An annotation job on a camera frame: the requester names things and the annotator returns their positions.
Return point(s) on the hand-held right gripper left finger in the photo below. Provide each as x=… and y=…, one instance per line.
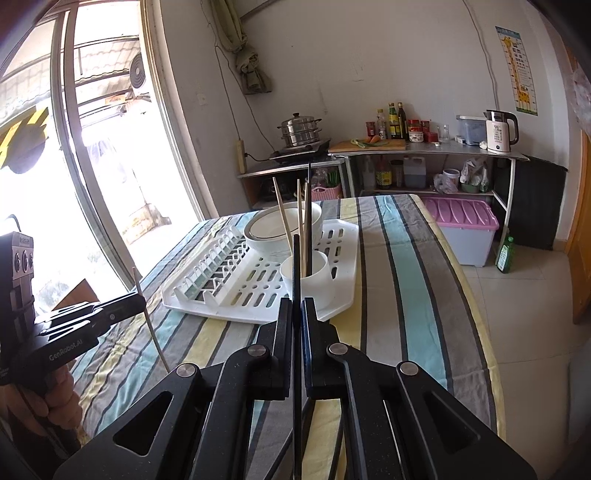
x=281, y=332

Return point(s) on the white floral jar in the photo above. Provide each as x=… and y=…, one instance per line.
x=416, y=135

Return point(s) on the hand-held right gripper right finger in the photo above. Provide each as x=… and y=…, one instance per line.
x=316, y=337

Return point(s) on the green plastic bottle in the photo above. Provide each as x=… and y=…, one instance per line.
x=504, y=256

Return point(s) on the black panel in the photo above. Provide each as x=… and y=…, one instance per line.
x=538, y=203

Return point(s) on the wooden door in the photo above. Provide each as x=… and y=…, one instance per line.
x=581, y=184

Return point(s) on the tied green curtain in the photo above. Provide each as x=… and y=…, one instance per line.
x=251, y=69

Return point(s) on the black tabletop stove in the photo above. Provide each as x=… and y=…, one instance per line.
x=300, y=152

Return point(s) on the outdoor air conditioner fan unit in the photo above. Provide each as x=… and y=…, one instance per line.
x=138, y=71

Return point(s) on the metal stove stand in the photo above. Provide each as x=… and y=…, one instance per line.
x=286, y=167

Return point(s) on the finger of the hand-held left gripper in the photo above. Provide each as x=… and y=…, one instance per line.
x=120, y=305
x=74, y=328

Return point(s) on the white ceramic bowl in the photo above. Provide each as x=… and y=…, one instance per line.
x=316, y=221
x=265, y=230

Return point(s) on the metal kitchen shelf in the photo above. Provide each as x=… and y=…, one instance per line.
x=461, y=150

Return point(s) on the white cylindrical utensil cup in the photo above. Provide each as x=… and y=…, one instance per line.
x=318, y=277

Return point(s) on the brown sauce bottle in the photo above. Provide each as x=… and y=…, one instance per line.
x=383, y=175

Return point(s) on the striped tablecloth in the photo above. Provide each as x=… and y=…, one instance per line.
x=401, y=277

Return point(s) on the stainless steel steamer pot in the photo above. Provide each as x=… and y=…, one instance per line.
x=300, y=129

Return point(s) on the giraffe wall poster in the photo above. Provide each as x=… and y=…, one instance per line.
x=519, y=69

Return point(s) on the red sauce jar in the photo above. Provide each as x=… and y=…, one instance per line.
x=370, y=130

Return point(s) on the single black chopstick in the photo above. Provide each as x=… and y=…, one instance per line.
x=296, y=267

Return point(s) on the white electric kettle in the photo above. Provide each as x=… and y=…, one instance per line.
x=498, y=134

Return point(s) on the pink plastic basket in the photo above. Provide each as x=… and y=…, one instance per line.
x=328, y=193

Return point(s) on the yellow label oil bottle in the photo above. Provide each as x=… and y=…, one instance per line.
x=393, y=124

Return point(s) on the clear glass bottle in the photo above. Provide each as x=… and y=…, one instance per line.
x=381, y=127

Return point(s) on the pink lidded storage box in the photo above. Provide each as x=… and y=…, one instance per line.
x=461, y=226

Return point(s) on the plastic bag under shelf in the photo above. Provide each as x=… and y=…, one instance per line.
x=475, y=177

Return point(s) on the yellow black glass sticker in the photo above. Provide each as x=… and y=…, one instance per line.
x=23, y=138

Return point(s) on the clear drinking glass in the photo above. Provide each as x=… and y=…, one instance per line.
x=444, y=134

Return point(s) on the person's left hand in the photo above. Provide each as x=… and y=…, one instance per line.
x=62, y=406

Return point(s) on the dark sauce bottle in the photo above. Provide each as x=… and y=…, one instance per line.
x=403, y=124

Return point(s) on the wooden cutting board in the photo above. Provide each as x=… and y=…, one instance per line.
x=369, y=146

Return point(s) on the wooden chopstick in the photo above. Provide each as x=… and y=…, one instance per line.
x=152, y=323
x=307, y=230
x=300, y=221
x=281, y=207

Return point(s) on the clear container with blue lid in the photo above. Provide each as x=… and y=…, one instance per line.
x=471, y=131

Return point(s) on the beige power strip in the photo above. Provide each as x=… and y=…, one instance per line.
x=241, y=157

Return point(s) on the sliding glass door frame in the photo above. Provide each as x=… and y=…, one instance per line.
x=168, y=92

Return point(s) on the white plastic dish rack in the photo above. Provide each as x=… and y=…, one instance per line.
x=240, y=295

